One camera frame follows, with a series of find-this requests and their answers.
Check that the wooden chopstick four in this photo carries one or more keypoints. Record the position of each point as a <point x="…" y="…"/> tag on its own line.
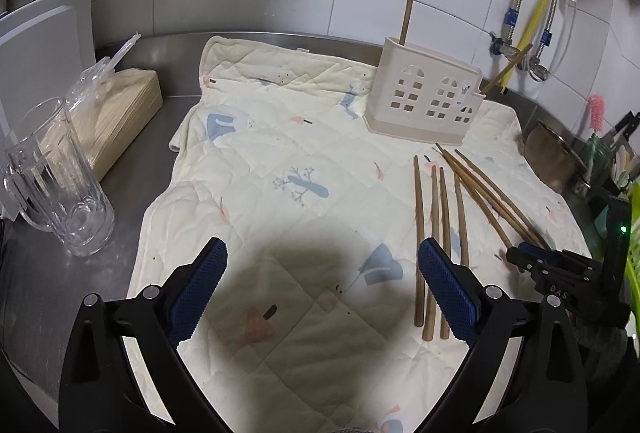
<point x="444" y="331"/>

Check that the clear glass mug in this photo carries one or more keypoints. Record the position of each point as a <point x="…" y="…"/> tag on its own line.
<point x="50" y="180"/>

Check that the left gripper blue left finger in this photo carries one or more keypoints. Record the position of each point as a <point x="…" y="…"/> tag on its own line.
<point x="194" y="289"/>

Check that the wooden chopstick nine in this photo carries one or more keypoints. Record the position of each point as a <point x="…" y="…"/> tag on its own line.
<point x="505" y="198"/>

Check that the beige plastic utensil holder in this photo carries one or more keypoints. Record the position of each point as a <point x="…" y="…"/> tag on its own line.
<point x="422" y="95"/>

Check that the wooden chopstick ten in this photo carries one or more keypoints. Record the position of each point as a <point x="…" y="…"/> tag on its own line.
<point x="504" y="75"/>

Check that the wooden chopstick eight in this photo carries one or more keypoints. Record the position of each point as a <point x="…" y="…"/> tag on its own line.
<point x="517" y="224"/>

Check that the green plastic dish rack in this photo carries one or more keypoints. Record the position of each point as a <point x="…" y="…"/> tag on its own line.
<point x="632" y="270"/>

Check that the steel angle valve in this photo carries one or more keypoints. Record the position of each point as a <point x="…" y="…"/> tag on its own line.
<point x="536" y="70"/>

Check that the quilted cream patterned mat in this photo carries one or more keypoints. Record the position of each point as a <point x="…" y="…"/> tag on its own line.
<point x="311" y="327"/>

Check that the wooden chopstick two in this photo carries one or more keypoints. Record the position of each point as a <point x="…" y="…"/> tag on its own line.
<point x="419" y="297"/>

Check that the wooden chopstick five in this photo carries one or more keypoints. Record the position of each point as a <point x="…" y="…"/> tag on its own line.
<point x="462" y="228"/>

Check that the bagged disposable chopsticks box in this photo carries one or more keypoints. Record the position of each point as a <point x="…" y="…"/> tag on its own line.
<point x="109" y="108"/>

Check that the black handled kitchen knives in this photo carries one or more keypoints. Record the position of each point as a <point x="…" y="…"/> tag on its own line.
<point x="617" y="136"/>

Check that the wooden chopstick three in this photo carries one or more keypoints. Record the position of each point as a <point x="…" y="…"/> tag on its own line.
<point x="430" y="312"/>

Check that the green glass jar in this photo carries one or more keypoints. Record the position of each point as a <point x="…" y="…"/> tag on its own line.
<point x="596" y="155"/>

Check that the wooden chopstick six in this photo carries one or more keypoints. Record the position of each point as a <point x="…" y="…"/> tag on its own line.
<point x="487" y="202"/>

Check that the wooden chopstick one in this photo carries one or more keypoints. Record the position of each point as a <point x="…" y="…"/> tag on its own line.
<point x="405" y="22"/>

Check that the thin white tube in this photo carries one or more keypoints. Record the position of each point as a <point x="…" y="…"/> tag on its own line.
<point x="561" y="30"/>

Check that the pink bottle brush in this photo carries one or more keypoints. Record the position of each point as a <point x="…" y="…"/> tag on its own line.
<point x="596" y="108"/>

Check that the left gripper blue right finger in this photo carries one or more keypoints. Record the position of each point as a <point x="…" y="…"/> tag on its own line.
<point x="454" y="288"/>

